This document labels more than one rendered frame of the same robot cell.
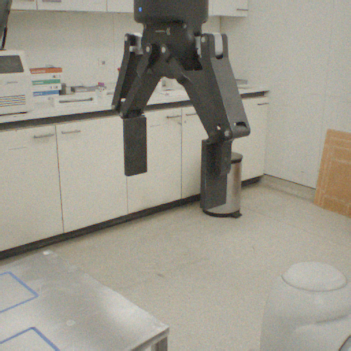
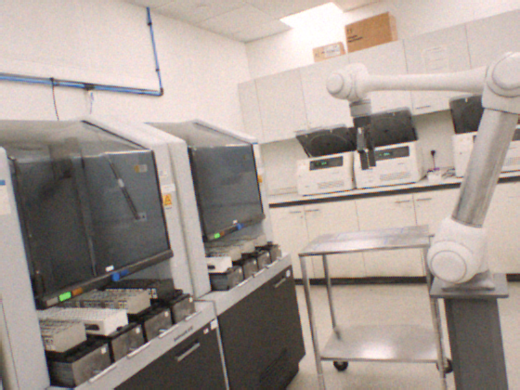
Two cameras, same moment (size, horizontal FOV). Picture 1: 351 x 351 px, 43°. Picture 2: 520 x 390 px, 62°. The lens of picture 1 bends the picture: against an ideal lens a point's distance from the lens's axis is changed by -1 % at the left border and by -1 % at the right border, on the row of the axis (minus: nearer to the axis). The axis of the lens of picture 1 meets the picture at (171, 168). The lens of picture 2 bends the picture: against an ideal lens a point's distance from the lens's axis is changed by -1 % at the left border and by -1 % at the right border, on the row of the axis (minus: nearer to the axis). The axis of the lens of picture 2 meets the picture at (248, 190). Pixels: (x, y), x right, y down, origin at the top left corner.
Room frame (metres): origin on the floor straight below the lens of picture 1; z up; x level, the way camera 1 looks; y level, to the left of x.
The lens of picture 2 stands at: (-0.67, -1.47, 1.27)
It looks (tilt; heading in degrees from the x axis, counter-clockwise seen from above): 3 degrees down; 68
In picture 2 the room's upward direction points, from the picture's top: 9 degrees counter-clockwise
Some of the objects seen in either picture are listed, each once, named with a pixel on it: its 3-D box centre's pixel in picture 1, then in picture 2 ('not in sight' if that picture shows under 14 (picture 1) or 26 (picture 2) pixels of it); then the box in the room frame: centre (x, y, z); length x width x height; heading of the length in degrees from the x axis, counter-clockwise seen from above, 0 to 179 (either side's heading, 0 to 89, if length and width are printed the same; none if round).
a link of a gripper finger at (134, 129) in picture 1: (135, 146); (371, 159); (0.52, 0.04, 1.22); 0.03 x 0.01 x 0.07; 129
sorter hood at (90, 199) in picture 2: not in sight; (55, 197); (-0.72, 0.30, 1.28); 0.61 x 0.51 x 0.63; 39
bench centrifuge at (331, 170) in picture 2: not in sight; (329, 159); (1.80, 2.33, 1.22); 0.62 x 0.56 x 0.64; 37
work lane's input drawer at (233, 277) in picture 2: not in sight; (180, 278); (-0.23, 0.70, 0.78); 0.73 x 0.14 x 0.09; 129
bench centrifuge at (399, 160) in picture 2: not in sight; (387, 148); (2.17, 1.88, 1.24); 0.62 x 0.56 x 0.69; 40
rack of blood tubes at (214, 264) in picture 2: not in sight; (201, 266); (-0.14, 0.59, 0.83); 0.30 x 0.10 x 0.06; 129
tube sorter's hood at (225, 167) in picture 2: not in sight; (190, 175); (-0.05, 0.84, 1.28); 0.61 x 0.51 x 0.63; 39
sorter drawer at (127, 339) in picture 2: not in sight; (63, 335); (-0.78, 0.25, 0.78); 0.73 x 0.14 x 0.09; 129
